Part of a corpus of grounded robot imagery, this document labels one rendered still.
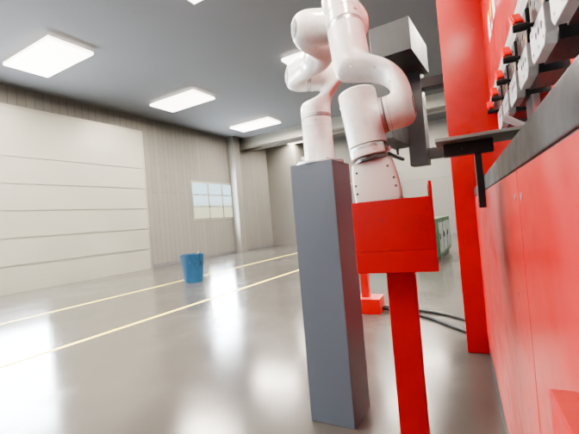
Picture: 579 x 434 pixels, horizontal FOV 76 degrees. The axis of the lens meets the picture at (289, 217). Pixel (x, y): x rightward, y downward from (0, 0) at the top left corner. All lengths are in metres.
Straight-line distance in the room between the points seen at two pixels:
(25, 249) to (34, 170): 1.35
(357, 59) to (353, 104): 0.12
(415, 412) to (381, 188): 0.50
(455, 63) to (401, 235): 1.64
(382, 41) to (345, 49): 1.67
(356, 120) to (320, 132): 0.65
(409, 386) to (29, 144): 7.44
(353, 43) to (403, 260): 0.50
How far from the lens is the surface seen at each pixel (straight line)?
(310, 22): 1.19
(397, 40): 2.56
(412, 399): 0.94
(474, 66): 2.30
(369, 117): 0.83
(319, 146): 1.46
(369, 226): 0.78
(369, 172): 0.82
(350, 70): 0.92
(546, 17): 0.97
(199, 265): 5.69
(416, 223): 0.77
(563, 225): 0.38
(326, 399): 1.58
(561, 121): 0.36
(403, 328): 0.89
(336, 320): 1.44
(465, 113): 2.24
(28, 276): 7.59
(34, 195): 7.70
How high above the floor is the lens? 0.78
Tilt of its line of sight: 1 degrees up
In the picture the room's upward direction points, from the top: 5 degrees counter-clockwise
